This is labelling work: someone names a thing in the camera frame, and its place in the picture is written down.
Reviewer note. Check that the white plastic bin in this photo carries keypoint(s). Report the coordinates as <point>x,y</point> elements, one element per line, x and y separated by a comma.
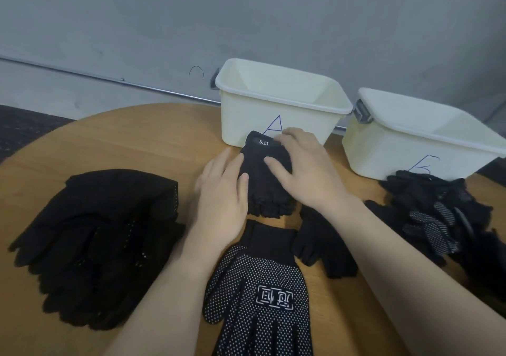
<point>253,118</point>
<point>379,150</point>

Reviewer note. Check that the person's left forearm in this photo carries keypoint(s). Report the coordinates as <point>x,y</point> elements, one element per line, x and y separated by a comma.
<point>158,312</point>

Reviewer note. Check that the pile of black gloves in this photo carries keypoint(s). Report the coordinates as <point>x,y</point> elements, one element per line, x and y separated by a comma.
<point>435,209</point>
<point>63,265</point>

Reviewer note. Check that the stack of black gloves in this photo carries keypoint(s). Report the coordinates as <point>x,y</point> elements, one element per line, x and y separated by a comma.
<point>47,241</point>

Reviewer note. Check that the person's right forearm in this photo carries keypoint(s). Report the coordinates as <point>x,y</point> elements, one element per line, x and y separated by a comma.
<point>411,280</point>

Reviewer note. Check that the grey wall pipe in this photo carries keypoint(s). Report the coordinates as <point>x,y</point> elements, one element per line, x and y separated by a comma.
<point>95,77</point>

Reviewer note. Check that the person's left hand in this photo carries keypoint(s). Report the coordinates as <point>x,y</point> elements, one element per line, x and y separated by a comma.
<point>217,209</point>

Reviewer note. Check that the person's right hand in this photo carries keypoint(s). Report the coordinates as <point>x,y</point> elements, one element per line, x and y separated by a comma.
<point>312,174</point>

